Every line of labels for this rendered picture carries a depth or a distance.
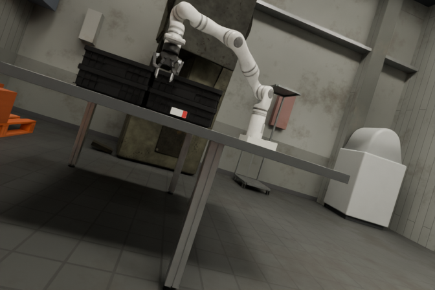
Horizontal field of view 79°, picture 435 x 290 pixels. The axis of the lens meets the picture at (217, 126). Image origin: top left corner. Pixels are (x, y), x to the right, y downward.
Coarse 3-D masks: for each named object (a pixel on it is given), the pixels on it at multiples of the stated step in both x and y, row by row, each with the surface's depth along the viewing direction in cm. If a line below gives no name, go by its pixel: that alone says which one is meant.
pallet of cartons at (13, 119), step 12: (0, 84) 300; (0, 96) 235; (12, 96) 253; (0, 108) 241; (0, 120) 246; (12, 120) 277; (24, 120) 298; (0, 132) 254; (12, 132) 282; (24, 132) 299
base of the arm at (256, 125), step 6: (252, 114) 163; (258, 114) 161; (264, 114) 162; (252, 120) 162; (258, 120) 161; (264, 120) 163; (252, 126) 161; (258, 126) 161; (252, 132) 161; (258, 132) 161; (258, 138) 162
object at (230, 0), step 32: (192, 0) 314; (224, 0) 328; (256, 0) 344; (160, 32) 360; (192, 32) 318; (192, 64) 356; (224, 64) 336; (128, 128) 332; (160, 128) 347; (160, 160) 351; (192, 160) 367
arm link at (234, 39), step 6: (234, 30) 136; (228, 36) 135; (234, 36) 132; (240, 36) 134; (228, 42) 135; (234, 42) 134; (240, 42) 135; (234, 48) 136; (240, 48) 137; (246, 48) 139; (240, 54) 139; (246, 54) 141; (240, 60) 142; (246, 60) 143; (252, 60) 146; (240, 66) 147; (246, 66) 145; (252, 66) 146; (246, 72) 149
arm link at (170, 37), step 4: (168, 32) 116; (172, 32) 115; (164, 36) 110; (168, 36) 110; (172, 36) 110; (176, 36) 111; (180, 36) 116; (164, 40) 116; (168, 40) 112; (172, 40) 112; (176, 40) 111; (180, 40) 111; (184, 40) 112; (176, 44) 115; (180, 44) 114; (184, 44) 113; (180, 48) 118
